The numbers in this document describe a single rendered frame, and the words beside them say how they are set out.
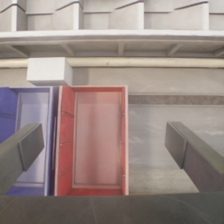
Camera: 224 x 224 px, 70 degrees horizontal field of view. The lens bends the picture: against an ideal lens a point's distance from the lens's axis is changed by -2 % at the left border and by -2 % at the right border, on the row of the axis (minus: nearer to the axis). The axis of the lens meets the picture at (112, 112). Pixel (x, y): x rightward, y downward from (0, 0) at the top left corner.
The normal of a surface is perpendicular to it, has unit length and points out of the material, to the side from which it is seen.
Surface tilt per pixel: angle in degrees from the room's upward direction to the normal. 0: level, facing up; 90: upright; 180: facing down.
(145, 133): 0
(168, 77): 0
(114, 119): 0
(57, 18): 31
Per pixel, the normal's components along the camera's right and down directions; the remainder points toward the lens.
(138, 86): -0.03, -0.14
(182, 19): -0.52, 0.02
